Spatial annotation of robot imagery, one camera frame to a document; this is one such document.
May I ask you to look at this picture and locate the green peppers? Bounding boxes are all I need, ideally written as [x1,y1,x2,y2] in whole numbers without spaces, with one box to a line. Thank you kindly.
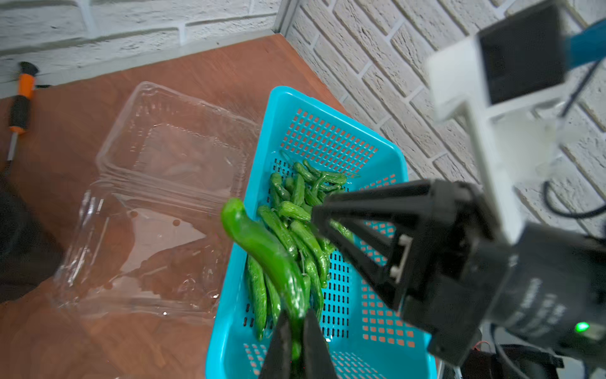
[257,159,348,319]

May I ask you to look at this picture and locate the orange handled screwdriver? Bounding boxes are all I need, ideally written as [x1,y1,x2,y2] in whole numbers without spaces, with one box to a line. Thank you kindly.
[7,62,39,166]

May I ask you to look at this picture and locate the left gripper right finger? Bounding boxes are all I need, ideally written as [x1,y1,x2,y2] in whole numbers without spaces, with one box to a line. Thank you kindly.
[301,310,338,379]

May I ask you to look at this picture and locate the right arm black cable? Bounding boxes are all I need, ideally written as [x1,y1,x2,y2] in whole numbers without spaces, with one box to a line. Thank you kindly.
[541,61,606,220]

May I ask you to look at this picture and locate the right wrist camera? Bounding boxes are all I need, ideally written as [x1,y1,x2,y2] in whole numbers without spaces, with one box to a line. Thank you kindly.
[425,0,606,245]

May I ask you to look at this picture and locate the teal plastic basket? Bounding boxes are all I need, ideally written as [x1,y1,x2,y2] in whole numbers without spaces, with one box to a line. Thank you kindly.
[206,86,437,378]

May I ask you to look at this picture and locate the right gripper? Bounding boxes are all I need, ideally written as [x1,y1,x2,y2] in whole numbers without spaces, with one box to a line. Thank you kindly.
[314,180,605,367]

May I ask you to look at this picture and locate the clear clamshell container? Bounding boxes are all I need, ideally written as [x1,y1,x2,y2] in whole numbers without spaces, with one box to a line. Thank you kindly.
[54,81,260,320]

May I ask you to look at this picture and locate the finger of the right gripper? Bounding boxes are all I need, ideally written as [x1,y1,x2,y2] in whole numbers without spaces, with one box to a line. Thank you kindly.
[312,180,433,251]

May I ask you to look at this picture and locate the black plastic toolbox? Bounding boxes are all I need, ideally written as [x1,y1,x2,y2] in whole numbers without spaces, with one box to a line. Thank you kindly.
[1,175,63,303]

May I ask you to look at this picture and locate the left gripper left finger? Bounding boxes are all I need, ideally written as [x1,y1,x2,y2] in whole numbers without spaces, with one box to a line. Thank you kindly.
[258,311,293,379]

